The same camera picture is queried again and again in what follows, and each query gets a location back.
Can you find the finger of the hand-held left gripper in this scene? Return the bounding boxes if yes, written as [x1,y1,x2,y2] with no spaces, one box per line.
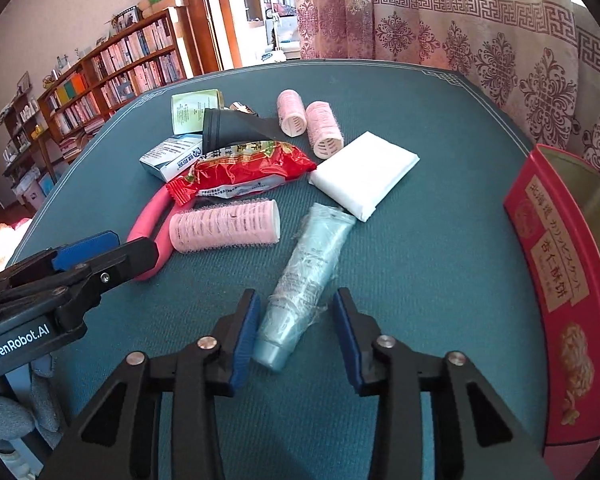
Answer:
[7,231,121,286]
[55,236,167,331]

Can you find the pink foam hand grip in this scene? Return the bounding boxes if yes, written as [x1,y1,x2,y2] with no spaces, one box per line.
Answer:
[126,190,176,282]

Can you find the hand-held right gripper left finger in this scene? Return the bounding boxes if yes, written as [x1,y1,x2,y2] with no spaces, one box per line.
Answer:
[55,289,262,480]

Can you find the small wooden shelf unit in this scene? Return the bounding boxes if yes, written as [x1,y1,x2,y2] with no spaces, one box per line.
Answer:
[0,92,56,211]

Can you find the red snack packet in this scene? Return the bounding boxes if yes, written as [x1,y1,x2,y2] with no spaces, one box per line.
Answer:
[166,140,318,207]

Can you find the red biscuit tin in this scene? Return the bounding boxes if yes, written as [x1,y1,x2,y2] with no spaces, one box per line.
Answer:
[502,144,600,453]

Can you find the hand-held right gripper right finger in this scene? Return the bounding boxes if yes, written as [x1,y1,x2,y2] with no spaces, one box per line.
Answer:
[332,287,556,480]

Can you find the pale blue tube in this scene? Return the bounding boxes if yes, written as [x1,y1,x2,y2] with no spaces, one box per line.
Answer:
[252,202,357,372]

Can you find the blue white medicine box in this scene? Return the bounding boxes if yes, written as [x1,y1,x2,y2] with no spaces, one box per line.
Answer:
[139,134,204,183]

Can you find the white floor stand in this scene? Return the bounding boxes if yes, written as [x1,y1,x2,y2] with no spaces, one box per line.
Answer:
[260,0,288,63]

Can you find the white tissue pack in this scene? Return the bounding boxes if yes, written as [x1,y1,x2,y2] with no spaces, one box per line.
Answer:
[307,131,421,223]

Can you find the large pink hair roller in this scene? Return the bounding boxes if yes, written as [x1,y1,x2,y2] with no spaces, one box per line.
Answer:
[169,198,281,255]

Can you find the patterned pink curtain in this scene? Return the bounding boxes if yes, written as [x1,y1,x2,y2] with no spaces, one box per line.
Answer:
[292,0,600,196]

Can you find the green white paper packet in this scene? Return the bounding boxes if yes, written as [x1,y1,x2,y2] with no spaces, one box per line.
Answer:
[170,89,223,136]

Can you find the teal table mat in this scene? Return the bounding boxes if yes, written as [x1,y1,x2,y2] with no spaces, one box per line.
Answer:
[7,59,551,480]

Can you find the wooden bookcase with books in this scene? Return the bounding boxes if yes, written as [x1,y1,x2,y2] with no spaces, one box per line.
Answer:
[37,7,191,161]

